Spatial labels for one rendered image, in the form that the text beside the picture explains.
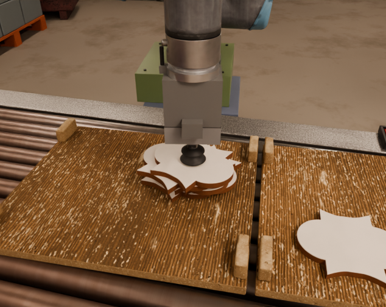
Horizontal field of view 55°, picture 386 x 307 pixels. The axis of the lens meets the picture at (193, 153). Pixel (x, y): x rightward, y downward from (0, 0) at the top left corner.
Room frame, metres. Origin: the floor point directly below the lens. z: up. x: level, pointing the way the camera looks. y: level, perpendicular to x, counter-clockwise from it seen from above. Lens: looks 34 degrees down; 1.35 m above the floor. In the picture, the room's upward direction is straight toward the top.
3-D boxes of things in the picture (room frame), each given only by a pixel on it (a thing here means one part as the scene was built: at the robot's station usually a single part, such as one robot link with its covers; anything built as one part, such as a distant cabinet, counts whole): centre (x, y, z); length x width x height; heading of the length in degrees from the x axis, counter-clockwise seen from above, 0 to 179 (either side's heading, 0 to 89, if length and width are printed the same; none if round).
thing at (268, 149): (0.60, -0.15, 0.95); 0.06 x 0.02 x 0.03; 170
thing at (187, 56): (0.51, 0.00, 1.18); 0.08 x 0.08 x 0.05
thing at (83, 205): (0.51, 0.10, 0.93); 0.41 x 0.35 x 0.02; 79
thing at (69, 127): (0.68, 0.27, 0.95); 0.06 x 0.02 x 0.03; 169
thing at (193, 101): (0.50, 0.00, 1.10); 0.10 x 0.09 x 0.16; 179
